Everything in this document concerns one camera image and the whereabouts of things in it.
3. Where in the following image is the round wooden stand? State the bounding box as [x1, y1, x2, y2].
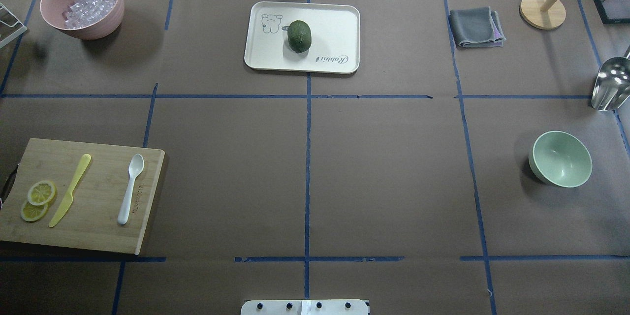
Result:
[519, 0, 567, 30]

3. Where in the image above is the clear rack at left edge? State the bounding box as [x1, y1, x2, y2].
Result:
[0, 3, 28, 48]

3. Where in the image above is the white plastic spoon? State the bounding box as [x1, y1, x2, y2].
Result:
[117, 154, 144, 225]

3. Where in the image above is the upper lemon slice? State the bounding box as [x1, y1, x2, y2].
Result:
[27, 180, 57, 206]

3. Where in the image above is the clear ice cubes pile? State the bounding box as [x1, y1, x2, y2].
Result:
[62, 0, 118, 30]

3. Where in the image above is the cream rabbit tray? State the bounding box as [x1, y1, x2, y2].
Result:
[244, 1, 360, 74]

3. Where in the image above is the yellow plastic knife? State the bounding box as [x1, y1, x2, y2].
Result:
[49, 154, 92, 228]

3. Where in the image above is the grey folded cloth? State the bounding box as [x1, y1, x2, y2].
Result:
[448, 7, 506, 48]

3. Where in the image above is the steel scoop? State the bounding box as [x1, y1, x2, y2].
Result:
[590, 48, 630, 111]

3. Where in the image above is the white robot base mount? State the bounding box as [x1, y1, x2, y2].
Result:
[240, 299, 371, 315]

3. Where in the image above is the lemon slice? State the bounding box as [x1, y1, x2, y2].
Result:
[20, 200, 49, 222]
[27, 180, 57, 206]

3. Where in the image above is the mint green bowl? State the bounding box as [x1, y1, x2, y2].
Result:
[528, 130, 593, 188]

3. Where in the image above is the lower lemon slice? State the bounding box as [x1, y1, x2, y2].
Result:
[20, 200, 49, 222]

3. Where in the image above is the green avocado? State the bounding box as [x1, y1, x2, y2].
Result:
[286, 20, 312, 53]

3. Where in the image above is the pink bowl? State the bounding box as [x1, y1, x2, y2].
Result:
[39, 0, 125, 40]

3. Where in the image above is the black framed tray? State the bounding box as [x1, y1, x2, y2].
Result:
[593, 0, 630, 24]

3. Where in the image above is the bamboo cutting board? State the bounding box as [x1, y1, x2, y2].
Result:
[0, 138, 166, 255]

